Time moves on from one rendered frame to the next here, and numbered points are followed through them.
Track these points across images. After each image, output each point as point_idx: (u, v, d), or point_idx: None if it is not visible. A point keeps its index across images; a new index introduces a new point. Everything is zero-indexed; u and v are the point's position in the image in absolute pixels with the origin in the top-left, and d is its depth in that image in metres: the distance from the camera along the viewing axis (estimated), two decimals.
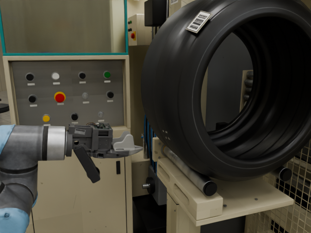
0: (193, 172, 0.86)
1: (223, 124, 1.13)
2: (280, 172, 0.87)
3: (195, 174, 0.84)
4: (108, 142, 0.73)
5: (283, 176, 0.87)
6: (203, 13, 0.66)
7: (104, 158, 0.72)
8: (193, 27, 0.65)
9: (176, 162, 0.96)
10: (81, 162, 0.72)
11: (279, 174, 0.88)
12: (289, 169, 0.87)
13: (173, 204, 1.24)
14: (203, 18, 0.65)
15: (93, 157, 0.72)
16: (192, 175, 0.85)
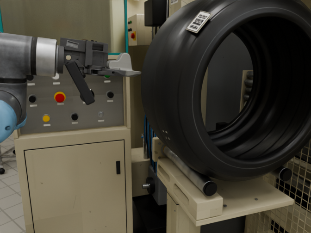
0: (193, 172, 0.86)
1: (223, 124, 1.13)
2: (280, 172, 0.87)
3: (195, 174, 0.84)
4: (103, 59, 0.67)
5: (283, 176, 0.87)
6: (203, 13, 0.66)
7: (98, 75, 0.67)
8: (193, 27, 0.65)
9: (176, 162, 0.96)
10: (74, 78, 0.66)
11: (279, 174, 0.88)
12: (289, 169, 0.87)
13: (173, 204, 1.24)
14: (203, 18, 0.65)
15: (87, 74, 0.67)
16: (192, 175, 0.85)
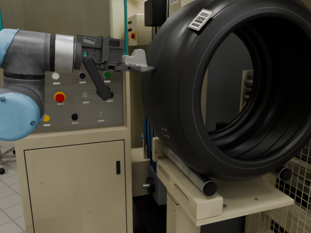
0: (192, 174, 0.86)
1: (223, 124, 1.13)
2: (280, 174, 0.87)
3: (194, 175, 0.84)
4: (120, 55, 0.69)
5: (283, 177, 0.87)
6: (205, 11, 0.66)
7: (115, 71, 0.68)
8: (195, 25, 0.65)
9: (176, 163, 0.97)
10: (91, 75, 0.67)
11: (279, 175, 0.88)
12: (288, 169, 0.87)
13: (173, 204, 1.24)
14: (205, 16, 0.65)
15: (103, 70, 0.68)
16: (191, 177, 0.85)
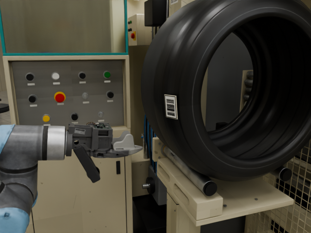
0: (194, 182, 0.87)
1: (223, 124, 1.13)
2: (283, 180, 0.89)
3: (195, 184, 0.85)
4: (108, 142, 0.73)
5: (288, 178, 0.88)
6: (168, 97, 0.68)
7: (104, 157, 0.72)
8: (171, 114, 0.68)
9: None
10: (81, 161, 0.72)
11: (285, 180, 0.89)
12: (282, 175, 0.87)
13: (173, 204, 1.24)
14: (172, 103, 0.67)
15: (93, 156, 0.72)
16: None
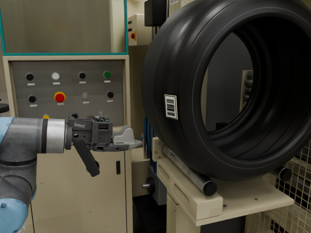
0: (194, 182, 0.87)
1: (223, 124, 1.13)
2: (283, 180, 0.89)
3: (195, 184, 0.85)
4: (108, 136, 0.72)
5: (288, 178, 0.88)
6: (168, 97, 0.68)
7: (103, 151, 0.72)
8: (171, 114, 0.68)
9: None
10: (81, 155, 0.71)
11: (285, 180, 0.89)
12: (282, 175, 0.87)
13: (173, 204, 1.24)
14: (172, 103, 0.67)
15: (93, 150, 0.72)
16: None
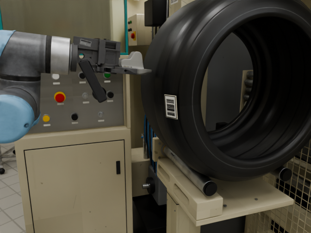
0: (194, 182, 0.87)
1: (223, 124, 1.13)
2: (283, 180, 0.89)
3: (195, 184, 0.85)
4: (116, 58, 0.68)
5: (288, 178, 0.88)
6: (168, 97, 0.68)
7: (111, 73, 0.68)
8: (171, 114, 0.68)
9: None
10: (87, 76, 0.67)
11: (285, 180, 0.89)
12: (282, 175, 0.87)
13: (173, 204, 1.24)
14: (172, 103, 0.67)
15: (100, 72, 0.68)
16: None
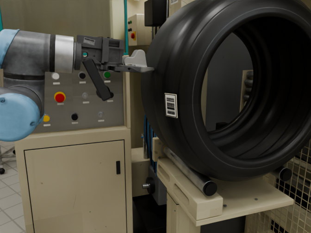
0: (194, 182, 0.87)
1: (223, 124, 1.13)
2: (284, 180, 0.89)
3: (195, 184, 0.85)
4: (119, 56, 0.69)
5: (289, 178, 0.88)
6: (168, 95, 0.67)
7: (115, 71, 0.68)
8: (171, 113, 0.68)
9: None
10: (91, 75, 0.67)
11: (285, 179, 0.89)
12: (281, 176, 0.87)
13: (173, 204, 1.24)
14: (172, 101, 0.67)
15: (103, 70, 0.68)
16: None
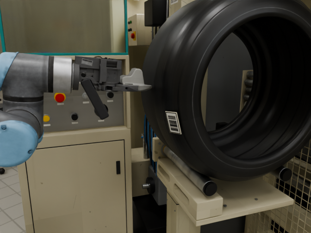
0: (194, 171, 0.86)
1: (223, 124, 1.13)
2: (281, 172, 0.87)
3: (196, 173, 0.85)
4: (117, 75, 0.70)
5: (283, 176, 0.87)
6: (169, 113, 0.69)
7: (113, 91, 0.69)
8: (175, 130, 0.70)
9: (177, 161, 0.96)
10: (89, 95, 0.68)
11: (279, 173, 0.87)
12: (289, 169, 0.87)
13: (173, 204, 1.24)
14: (174, 119, 0.68)
15: (101, 90, 0.69)
16: (193, 174, 0.85)
